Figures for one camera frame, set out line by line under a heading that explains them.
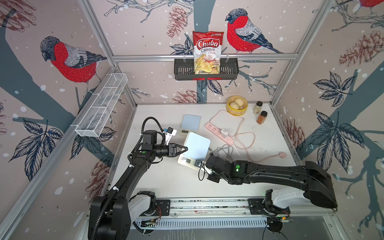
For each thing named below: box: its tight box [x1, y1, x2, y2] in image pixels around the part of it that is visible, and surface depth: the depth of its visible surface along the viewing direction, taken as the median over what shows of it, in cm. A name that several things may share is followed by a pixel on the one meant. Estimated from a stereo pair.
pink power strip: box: [205, 122, 235, 146], surface depth 102 cm
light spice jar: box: [253, 101, 263, 115], surface depth 112 cm
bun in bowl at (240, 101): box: [235, 98, 244, 107], surface depth 117 cm
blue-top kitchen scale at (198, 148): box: [177, 131, 211, 171], surface depth 77 cm
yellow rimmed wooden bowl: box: [226, 95, 248, 116], surface depth 116 cm
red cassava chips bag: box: [192, 31, 225, 75], surface depth 87 cm
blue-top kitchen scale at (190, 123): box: [179, 114, 201, 137], surface depth 109 cm
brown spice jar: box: [256, 110, 268, 125], surface depth 106 cm
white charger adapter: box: [220, 129, 229, 138], surface depth 95 cm
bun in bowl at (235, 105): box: [229, 102, 240, 110], surface depth 114 cm
